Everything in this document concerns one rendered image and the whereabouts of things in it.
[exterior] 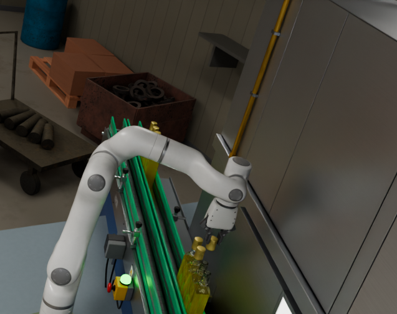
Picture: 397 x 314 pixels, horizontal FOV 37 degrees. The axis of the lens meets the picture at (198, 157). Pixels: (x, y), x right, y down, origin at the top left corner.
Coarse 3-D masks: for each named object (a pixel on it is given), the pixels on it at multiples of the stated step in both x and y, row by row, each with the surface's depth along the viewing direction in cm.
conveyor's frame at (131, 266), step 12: (108, 132) 355; (120, 204) 290; (120, 216) 286; (120, 228) 282; (132, 252) 255; (132, 264) 251; (132, 276) 249; (144, 288) 236; (132, 300) 243; (144, 300) 230; (144, 312) 225
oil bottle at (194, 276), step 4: (192, 272) 220; (196, 272) 219; (192, 276) 219; (196, 276) 217; (200, 276) 218; (188, 280) 222; (192, 280) 218; (196, 280) 217; (188, 284) 222; (192, 284) 218; (188, 288) 221; (184, 292) 224; (188, 292) 220; (184, 296) 224; (188, 296) 220; (184, 300) 223; (184, 304) 222
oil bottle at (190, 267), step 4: (192, 260) 225; (188, 264) 224; (192, 264) 223; (188, 268) 223; (192, 268) 222; (196, 268) 222; (184, 272) 226; (188, 272) 222; (184, 276) 225; (188, 276) 222; (184, 280) 225; (180, 284) 229; (184, 284) 224; (180, 288) 228; (184, 288) 225
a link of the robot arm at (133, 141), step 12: (120, 132) 195; (132, 132) 193; (144, 132) 194; (108, 144) 199; (120, 144) 194; (132, 144) 193; (144, 144) 193; (156, 144) 194; (120, 156) 200; (132, 156) 197; (144, 156) 196; (156, 156) 195
